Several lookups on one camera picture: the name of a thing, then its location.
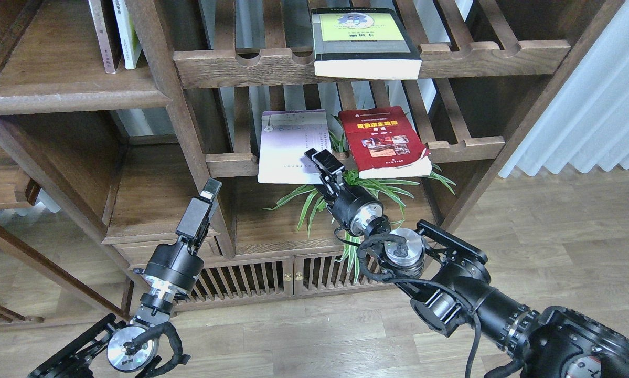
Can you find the white curtain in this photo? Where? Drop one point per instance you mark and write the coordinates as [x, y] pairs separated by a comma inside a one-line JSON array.
[[587, 124]]

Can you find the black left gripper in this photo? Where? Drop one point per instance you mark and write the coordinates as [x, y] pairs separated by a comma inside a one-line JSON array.
[[174, 263]]

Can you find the white green upright book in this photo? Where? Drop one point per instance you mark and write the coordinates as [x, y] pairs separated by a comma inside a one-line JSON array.
[[129, 40]]

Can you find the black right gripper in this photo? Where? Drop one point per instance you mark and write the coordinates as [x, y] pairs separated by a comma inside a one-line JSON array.
[[353, 207]]

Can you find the white lavender book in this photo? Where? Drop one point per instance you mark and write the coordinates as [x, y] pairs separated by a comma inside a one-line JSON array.
[[285, 136]]

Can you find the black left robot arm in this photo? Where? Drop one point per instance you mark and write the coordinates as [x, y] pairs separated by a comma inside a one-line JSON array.
[[149, 344]]

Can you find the dark wooden bookshelf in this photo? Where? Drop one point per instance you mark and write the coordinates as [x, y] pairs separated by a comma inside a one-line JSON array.
[[123, 153]]

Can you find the green spider plant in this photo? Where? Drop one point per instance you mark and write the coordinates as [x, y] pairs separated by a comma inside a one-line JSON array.
[[314, 202]]

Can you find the green and black book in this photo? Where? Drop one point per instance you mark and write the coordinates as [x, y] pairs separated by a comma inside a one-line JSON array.
[[363, 43]]

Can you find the red cover book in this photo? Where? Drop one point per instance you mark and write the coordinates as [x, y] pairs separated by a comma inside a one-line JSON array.
[[384, 143]]

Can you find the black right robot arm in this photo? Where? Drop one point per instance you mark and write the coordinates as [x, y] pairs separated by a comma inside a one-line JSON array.
[[448, 284]]

